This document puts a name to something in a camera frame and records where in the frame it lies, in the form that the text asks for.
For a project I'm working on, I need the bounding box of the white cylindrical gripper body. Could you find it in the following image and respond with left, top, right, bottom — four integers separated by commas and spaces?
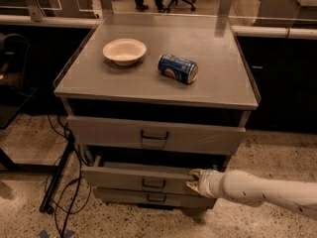
198, 170, 227, 198

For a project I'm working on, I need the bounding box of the grey drawer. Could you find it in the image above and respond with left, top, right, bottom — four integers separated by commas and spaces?
68, 116, 246, 155
80, 155, 221, 196
94, 187, 215, 208

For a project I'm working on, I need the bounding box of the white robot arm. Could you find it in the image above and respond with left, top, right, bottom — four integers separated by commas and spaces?
186, 169, 317, 220

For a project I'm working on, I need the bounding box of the grey bottom drawer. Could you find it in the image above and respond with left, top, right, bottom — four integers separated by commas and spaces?
94, 187, 215, 208

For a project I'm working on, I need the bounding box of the grey metal drawer cabinet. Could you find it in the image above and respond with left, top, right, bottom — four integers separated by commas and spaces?
53, 12, 262, 210

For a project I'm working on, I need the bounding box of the grey top drawer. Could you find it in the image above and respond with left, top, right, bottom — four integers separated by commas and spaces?
68, 116, 246, 155

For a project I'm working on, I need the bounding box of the blue Pepsi can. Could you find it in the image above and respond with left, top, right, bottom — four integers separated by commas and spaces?
158, 54, 198, 84

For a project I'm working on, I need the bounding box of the white paper bowl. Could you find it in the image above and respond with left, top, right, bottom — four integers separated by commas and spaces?
102, 39, 147, 66

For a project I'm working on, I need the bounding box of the black floor stand leg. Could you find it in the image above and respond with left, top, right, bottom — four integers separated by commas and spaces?
39, 134, 74, 214

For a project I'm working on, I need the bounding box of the black chair at left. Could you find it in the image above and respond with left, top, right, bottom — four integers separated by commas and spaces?
0, 34, 35, 129

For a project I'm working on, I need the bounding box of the black floor cable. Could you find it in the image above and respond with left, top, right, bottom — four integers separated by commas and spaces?
44, 113, 93, 238

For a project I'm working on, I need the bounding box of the white horizontal rail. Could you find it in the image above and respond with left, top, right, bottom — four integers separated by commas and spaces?
0, 15, 317, 40

